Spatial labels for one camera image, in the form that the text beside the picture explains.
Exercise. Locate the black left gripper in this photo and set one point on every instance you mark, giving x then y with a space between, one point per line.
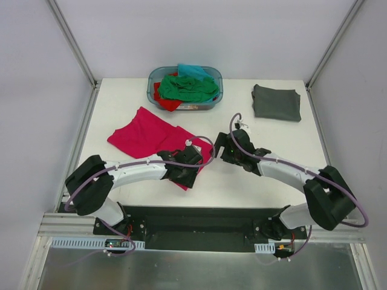
187 174

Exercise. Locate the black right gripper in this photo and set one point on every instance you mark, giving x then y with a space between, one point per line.
224 148

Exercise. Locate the magenta pink t shirt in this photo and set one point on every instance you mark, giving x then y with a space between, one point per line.
142 139

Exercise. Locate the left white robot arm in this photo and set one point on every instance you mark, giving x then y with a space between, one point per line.
90 184

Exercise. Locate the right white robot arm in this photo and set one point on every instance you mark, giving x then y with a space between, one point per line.
328 198

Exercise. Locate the folded grey t shirt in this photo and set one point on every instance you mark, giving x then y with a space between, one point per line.
276 104

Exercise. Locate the dark red t shirt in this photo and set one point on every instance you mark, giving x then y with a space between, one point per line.
169 105

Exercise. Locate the green t shirt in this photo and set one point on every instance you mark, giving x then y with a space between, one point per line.
187 89

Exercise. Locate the teal t shirt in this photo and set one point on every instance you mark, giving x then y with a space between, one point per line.
193 71

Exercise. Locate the blue plastic laundry bin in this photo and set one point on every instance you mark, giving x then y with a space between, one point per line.
158 74

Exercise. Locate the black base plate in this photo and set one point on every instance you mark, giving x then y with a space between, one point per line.
234 230

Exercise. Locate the right white cable duct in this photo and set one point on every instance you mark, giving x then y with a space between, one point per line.
265 248

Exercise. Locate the white cable duct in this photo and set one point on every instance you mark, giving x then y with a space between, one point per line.
82 243
265 248

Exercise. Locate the aluminium front rail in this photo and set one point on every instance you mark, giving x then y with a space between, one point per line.
72 225

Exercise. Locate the left white cable duct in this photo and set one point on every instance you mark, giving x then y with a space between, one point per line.
82 243

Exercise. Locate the right aluminium frame post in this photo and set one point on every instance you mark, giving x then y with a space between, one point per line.
335 41

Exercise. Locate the aluminium frame post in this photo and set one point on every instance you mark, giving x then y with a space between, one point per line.
335 41
71 41

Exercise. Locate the left aluminium frame post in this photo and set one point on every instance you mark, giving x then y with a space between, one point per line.
71 41

